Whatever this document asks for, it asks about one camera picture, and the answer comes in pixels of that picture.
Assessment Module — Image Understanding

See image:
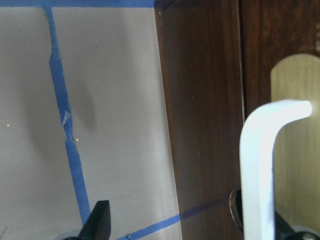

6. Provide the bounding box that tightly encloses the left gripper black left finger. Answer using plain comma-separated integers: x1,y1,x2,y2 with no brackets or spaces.
58,200,111,240

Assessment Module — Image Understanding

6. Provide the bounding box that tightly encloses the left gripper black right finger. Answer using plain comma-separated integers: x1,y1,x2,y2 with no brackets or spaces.
274,212,320,240

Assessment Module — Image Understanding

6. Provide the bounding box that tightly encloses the white drawer handle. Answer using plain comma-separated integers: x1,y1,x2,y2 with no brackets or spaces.
239,100,312,240

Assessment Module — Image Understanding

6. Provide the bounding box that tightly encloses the brown wooden drawer cabinet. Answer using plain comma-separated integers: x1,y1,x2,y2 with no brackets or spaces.
154,0,320,240

